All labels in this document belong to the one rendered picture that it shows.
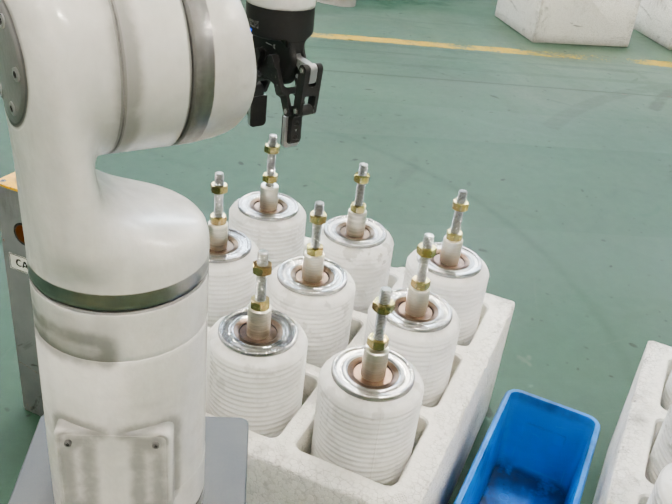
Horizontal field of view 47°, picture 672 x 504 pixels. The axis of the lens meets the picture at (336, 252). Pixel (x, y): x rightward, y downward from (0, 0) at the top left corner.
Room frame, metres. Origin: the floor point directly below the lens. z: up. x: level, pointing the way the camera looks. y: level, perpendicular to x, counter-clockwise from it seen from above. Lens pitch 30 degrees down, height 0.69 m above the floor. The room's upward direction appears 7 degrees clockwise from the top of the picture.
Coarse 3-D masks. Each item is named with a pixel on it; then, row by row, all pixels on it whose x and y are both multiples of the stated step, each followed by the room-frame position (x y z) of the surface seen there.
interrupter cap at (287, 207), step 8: (256, 192) 0.89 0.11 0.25; (240, 200) 0.86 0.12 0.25; (248, 200) 0.87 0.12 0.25; (256, 200) 0.87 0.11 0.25; (280, 200) 0.88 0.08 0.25; (288, 200) 0.88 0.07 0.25; (240, 208) 0.84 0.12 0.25; (248, 208) 0.84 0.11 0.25; (256, 208) 0.85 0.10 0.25; (280, 208) 0.86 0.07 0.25; (288, 208) 0.86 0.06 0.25; (296, 208) 0.86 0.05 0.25; (248, 216) 0.83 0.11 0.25; (256, 216) 0.82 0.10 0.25; (264, 216) 0.83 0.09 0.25; (272, 216) 0.83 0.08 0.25; (280, 216) 0.83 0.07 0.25; (288, 216) 0.83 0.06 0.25
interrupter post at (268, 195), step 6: (264, 186) 0.85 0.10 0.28; (276, 186) 0.86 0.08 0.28; (264, 192) 0.85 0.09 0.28; (270, 192) 0.85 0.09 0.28; (276, 192) 0.85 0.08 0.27; (264, 198) 0.85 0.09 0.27; (270, 198) 0.85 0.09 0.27; (276, 198) 0.86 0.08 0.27; (264, 204) 0.85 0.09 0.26; (270, 204) 0.85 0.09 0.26; (276, 204) 0.86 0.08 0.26; (264, 210) 0.85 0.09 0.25; (270, 210) 0.85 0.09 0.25
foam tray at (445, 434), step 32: (352, 320) 0.74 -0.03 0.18; (480, 320) 0.81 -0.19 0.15; (480, 352) 0.71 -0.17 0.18; (448, 384) 0.70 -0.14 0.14; (480, 384) 0.68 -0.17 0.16; (448, 416) 0.59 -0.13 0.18; (480, 416) 0.75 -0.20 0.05; (256, 448) 0.52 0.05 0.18; (288, 448) 0.52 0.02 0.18; (416, 448) 0.54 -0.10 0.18; (448, 448) 0.56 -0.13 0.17; (256, 480) 0.51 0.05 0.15; (288, 480) 0.50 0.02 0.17; (320, 480) 0.49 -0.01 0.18; (352, 480) 0.50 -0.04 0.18; (416, 480) 0.50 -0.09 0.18; (448, 480) 0.61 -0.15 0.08
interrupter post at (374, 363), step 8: (368, 352) 0.55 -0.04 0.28; (376, 352) 0.55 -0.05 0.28; (384, 352) 0.55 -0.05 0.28; (368, 360) 0.55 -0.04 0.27; (376, 360) 0.55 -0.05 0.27; (384, 360) 0.55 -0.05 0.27; (368, 368) 0.55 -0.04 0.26; (376, 368) 0.55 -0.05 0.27; (384, 368) 0.55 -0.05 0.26; (368, 376) 0.55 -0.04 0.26; (376, 376) 0.55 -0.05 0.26; (384, 376) 0.55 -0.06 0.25
